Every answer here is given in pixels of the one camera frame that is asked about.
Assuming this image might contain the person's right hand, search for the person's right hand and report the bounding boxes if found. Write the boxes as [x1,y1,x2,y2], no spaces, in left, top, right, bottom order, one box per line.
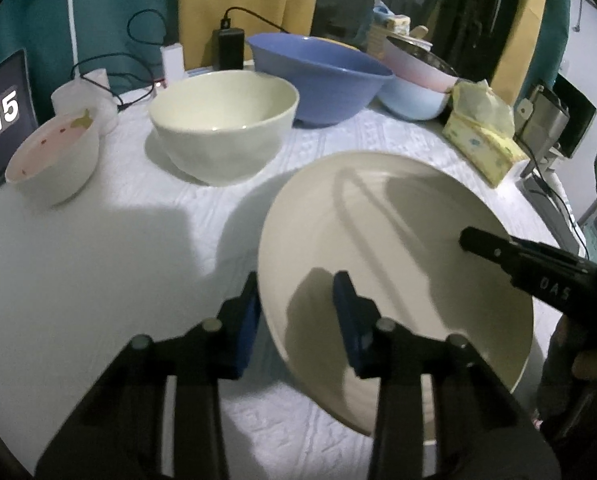
[573,350,597,376]

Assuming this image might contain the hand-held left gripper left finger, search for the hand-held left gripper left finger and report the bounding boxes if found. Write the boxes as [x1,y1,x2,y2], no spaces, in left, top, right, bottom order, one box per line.
[33,271,264,480]

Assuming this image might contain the white plastic basket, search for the white plastic basket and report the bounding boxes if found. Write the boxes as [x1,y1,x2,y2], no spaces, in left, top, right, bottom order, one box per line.
[368,20,431,57]

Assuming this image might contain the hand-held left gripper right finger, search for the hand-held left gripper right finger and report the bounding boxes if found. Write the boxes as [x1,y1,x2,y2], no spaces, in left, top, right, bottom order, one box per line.
[332,270,561,480]

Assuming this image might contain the black charger cable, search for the black charger cable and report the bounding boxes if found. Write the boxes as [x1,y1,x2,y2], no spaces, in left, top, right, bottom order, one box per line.
[71,8,170,112]

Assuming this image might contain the glass sliding door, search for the glass sliding door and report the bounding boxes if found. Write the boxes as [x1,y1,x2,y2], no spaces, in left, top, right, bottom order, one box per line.
[313,0,529,81]

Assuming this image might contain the pink strawberry print bowl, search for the pink strawberry print bowl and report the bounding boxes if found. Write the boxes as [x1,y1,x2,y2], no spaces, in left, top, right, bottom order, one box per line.
[4,110,100,207]

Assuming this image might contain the light blue bowl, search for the light blue bowl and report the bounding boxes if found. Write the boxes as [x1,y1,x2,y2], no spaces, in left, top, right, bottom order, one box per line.
[378,80,451,121]

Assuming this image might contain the white desk lamp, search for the white desk lamp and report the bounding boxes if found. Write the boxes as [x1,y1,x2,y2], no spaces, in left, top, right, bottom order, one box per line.
[52,0,119,133]

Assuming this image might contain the large blue bowl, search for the large blue bowl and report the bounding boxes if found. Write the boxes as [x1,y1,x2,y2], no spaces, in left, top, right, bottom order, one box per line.
[247,32,395,127]

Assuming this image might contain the black adapter cable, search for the black adapter cable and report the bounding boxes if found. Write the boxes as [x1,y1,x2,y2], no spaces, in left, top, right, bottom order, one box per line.
[221,6,299,36]

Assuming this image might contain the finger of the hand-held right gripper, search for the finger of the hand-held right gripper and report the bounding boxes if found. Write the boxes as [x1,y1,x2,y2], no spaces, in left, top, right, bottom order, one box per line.
[459,226,597,317]

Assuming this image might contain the yellow tissue box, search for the yellow tissue box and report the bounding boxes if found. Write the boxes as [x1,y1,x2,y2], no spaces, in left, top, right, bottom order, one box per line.
[442,80,529,188]

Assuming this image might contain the white textured tablecloth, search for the white textured tablecloth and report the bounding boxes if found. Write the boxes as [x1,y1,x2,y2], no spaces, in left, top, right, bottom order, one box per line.
[0,57,589,480]

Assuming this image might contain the black phone cable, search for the black phone cable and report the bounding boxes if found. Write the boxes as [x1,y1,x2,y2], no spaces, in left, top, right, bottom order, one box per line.
[521,137,594,261]

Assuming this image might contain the black power adapter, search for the black power adapter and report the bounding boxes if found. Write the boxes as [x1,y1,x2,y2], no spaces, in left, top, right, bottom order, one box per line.
[213,28,246,71]

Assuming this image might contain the cream bowl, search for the cream bowl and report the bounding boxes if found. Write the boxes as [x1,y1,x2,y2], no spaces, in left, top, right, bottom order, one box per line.
[149,70,300,187]

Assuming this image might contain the blue and white snack bag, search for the blue and white snack bag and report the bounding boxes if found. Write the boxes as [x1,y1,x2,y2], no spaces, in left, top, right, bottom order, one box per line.
[373,0,412,36]

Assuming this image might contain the pink steel-lined bowl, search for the pink steel-lined bowl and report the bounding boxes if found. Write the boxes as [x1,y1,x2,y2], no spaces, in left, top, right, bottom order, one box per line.
[382,35,459,93]

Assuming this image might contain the cream plate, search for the cream plate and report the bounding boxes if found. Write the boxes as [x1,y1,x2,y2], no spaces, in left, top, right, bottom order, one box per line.
[257,150,536,447]

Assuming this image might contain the white charger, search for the white charger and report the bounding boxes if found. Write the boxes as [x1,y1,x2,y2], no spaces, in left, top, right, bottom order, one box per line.
[161,44,186,83]

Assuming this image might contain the tablet showing clock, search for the tablet showing clock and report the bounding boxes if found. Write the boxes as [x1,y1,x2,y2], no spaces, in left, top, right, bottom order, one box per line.
[0,49,39,201]

